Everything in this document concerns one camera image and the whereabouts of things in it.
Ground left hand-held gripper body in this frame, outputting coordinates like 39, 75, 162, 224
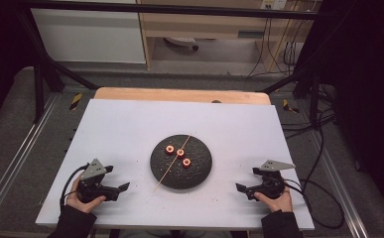
76, 158, 120, 203

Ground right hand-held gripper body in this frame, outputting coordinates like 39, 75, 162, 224
245, 160, 296, 200

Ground thin wooden skewer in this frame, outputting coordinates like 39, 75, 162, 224
153, 134, 192, 192

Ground round black plate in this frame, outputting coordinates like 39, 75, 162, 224
150, 134, 213, 190

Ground person's right hand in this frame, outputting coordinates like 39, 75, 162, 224
253, 187, 294, 213

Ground person's left hand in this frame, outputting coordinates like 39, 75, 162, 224
65, 177, 107, 214

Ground white table board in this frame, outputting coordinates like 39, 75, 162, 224
35, 98, 316, 231

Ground yellow black tape mark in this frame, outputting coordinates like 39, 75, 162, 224
282, 98, 301, 114

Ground wooden table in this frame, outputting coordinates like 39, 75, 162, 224
93, 86, 272, 106

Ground white cabinet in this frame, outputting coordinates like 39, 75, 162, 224
30, 0, 147, 64

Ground white power strip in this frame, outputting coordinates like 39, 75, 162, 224
164, 36, 200, 52

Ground light wooden desk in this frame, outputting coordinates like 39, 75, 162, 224
136, 0, 317, 72

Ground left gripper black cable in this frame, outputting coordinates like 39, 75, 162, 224
59, 163, 90, 208

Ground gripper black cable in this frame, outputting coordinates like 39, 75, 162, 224
59, 163, 90, 208
282, 178, 346, 230

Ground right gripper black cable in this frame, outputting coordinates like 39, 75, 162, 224
282, 178, 346, 230

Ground aluminium floor rail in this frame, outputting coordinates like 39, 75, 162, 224
0, 93, 60, 227
310, 130, 370, 238

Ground black floor cables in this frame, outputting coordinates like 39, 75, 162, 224
279, 82, 337, 141

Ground hanging black cables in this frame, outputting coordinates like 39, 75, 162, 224
246, 14, 302, 79

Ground black metal frame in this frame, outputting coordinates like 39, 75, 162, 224
12, 0, 332, 125

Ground white wall socket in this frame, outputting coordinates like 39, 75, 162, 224
259, 0, 289, 11

